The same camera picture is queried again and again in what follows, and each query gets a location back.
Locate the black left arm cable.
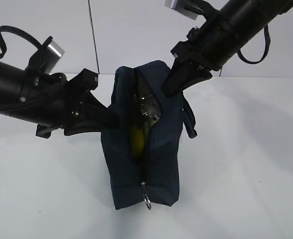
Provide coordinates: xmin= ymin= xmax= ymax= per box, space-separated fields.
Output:
xmin=0 ymin=25 xmax=44 ymax=60

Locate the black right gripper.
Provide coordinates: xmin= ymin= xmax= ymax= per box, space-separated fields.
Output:
xmin=161 ymin=19 xmax=236 ymax=98

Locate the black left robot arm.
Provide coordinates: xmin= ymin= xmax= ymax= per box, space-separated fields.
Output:
xmin=0 ymin=53 xmax=120 ymax=139

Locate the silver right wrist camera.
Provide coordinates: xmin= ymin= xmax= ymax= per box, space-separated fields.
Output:
xmin=164 ymin=0 xmax=214 ymax=20

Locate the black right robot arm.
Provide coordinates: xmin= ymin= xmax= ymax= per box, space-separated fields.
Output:
xmin=161 ymin=0 xmax=293 ymax=97

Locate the yellow lemon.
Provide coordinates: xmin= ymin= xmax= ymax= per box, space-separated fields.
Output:
xmin=130 ymin=127 xmax=145 ymax=158

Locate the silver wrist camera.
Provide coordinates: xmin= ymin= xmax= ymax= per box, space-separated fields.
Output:
xmin=27 ymin=36 xmax=65 ymax=74
xmin=164 ymin=0 xmax=214 ymax=20

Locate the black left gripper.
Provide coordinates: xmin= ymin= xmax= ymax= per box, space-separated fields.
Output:
xmin=19 ymin=69 xmax=120 ymax=137

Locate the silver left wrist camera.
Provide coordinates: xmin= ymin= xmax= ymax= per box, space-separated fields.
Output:
xmin=27 ymin=36 xmax=65 ymax=74

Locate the dark right arm cable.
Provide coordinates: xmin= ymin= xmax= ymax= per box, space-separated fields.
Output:
xmin=237 ymin=24 xmax=272 ymax=64

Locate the dark navy lunch bag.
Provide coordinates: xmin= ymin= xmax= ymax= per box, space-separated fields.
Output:
xmin=101 ymin=60 xmax=197 ymax=210

